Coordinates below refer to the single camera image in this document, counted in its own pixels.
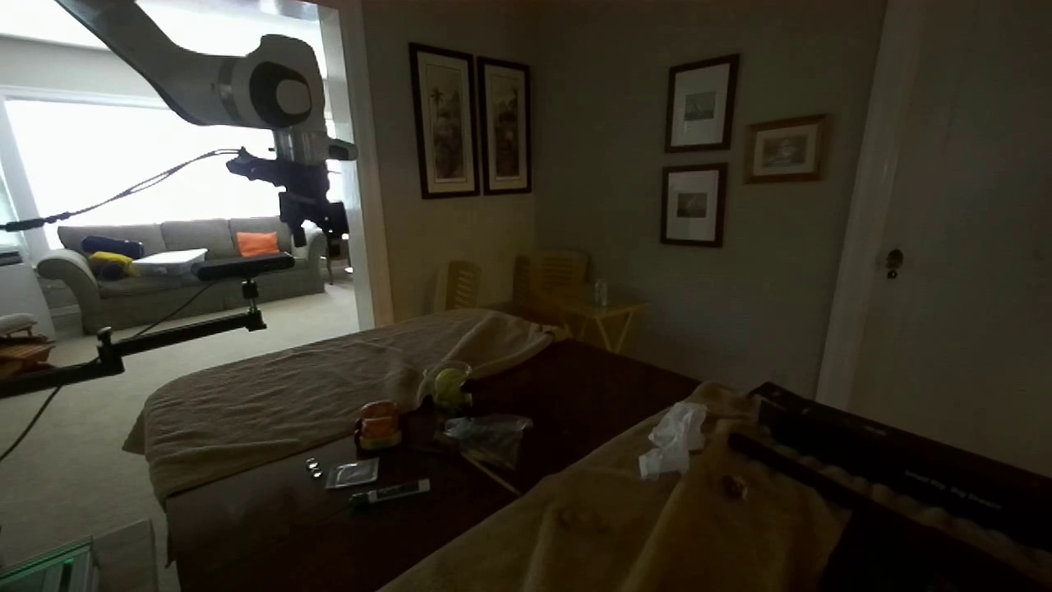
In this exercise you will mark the tall framed picture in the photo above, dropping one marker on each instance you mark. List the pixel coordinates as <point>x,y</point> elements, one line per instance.
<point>505,95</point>
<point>446,120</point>

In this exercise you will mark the tall framed picture right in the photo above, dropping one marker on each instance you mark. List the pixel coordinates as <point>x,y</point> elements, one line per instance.
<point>505,95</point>

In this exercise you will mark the white napkin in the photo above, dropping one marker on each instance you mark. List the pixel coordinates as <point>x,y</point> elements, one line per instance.
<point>673,443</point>

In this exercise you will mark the tan cloth on table end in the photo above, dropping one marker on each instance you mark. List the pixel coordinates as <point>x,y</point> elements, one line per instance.
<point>251,413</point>

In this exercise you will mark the tall framed picture left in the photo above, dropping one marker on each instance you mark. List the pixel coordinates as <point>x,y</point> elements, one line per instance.
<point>446,120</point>

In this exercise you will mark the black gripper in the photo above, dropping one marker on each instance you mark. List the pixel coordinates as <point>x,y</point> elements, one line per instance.
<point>303,192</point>

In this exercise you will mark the white door with knob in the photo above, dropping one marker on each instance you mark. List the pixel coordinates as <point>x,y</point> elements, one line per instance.
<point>942,314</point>

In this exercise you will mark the small white card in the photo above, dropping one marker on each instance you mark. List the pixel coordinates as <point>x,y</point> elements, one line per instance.
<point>354,474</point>

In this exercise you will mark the upper small black frame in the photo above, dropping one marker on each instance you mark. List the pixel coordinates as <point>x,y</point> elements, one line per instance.
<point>703,102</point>

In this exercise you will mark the brown wooden framed picture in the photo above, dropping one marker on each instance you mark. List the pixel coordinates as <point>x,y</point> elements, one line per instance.
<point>788,150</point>

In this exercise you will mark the yellow sofa cushion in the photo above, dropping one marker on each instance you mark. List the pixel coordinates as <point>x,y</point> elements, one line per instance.
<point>110,266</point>

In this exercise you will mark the yellow folding side table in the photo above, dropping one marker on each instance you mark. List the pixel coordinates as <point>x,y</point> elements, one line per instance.
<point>560,288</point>

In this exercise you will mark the grey sofa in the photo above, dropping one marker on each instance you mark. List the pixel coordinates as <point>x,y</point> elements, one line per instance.
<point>165,270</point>

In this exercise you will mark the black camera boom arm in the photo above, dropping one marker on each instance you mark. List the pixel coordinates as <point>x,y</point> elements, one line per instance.
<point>110,354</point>

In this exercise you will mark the orange sofa cushion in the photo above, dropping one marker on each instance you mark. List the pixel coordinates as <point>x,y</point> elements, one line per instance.
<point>259,245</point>

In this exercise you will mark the lower small black frame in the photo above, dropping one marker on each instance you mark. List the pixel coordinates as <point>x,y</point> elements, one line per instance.
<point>693,206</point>

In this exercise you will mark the orange round object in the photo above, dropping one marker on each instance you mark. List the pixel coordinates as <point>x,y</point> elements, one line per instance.
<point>379,427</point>

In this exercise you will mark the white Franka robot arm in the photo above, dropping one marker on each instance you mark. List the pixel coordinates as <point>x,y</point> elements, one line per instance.
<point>276,86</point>

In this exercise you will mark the clear plastic bag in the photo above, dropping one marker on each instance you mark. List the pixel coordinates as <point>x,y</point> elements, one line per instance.
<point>493,439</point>

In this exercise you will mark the black keyboard instrument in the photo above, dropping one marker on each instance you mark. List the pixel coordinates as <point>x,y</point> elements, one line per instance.
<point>921,514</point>

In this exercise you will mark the small black frame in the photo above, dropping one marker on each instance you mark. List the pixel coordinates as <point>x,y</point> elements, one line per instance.
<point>693,206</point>
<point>703,102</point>

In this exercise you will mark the green tennis ball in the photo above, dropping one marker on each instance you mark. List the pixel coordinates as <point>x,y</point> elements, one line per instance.
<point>450,389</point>

